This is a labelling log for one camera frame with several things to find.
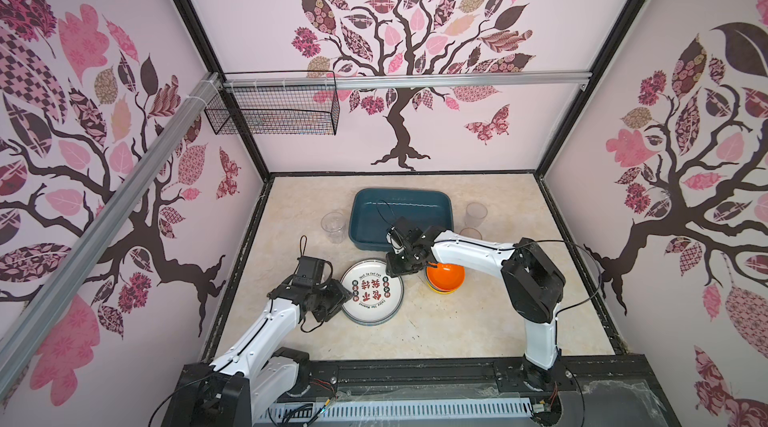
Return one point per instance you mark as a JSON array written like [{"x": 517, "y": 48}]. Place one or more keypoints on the white vented cable duct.
[{"x": 393, "y": 411}]

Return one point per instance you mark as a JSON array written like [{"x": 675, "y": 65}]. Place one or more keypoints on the white plate red characters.
[{"x": 376, "y": 296}]

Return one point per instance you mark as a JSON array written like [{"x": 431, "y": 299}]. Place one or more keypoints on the clear cup far right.
[{"x": 475, "y": 214}]

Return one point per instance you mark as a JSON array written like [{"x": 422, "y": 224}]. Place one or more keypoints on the yellow plastic bowl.
[{"x": 440, "y": 291}]

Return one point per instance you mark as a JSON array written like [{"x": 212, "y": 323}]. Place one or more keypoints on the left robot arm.
[{"x": 236, "y": 388}]

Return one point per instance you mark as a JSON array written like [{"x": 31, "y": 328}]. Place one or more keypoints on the aluminium rail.
[
  {"x": 413, "y": 81},
  {"x": 33, "y": 325}
]

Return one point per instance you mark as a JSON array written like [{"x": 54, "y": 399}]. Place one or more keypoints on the clear cup left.
[{"x": 334, "y": 224}]

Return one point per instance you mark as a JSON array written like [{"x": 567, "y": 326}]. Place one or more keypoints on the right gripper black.
[{"x": 392, "y": 270}]

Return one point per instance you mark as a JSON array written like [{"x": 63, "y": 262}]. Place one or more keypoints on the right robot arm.
[{"x": 534, "y": 284}]

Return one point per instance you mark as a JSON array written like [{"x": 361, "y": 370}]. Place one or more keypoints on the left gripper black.
[{"x": 340, "y": 295}]

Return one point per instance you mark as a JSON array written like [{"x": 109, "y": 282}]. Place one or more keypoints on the black wire basket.
[{"x": 291, "y": 102}]

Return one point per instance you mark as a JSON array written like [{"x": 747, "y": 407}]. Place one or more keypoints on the aluminium rail left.
[{"x": 33, "y": 325}]

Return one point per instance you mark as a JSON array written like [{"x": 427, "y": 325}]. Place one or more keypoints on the orange plastic bowl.
[{"x": 445, "y": 276}]

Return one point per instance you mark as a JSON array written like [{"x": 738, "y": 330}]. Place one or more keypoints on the aluminium rail back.
[{"x": 413, "y": 81}]

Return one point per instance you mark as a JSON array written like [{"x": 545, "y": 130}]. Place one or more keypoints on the pinkish clear cup near right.
[{"x": 471, "y": 232}]

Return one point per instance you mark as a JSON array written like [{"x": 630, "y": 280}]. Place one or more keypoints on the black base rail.
[{"x": 587, "y": 391}]

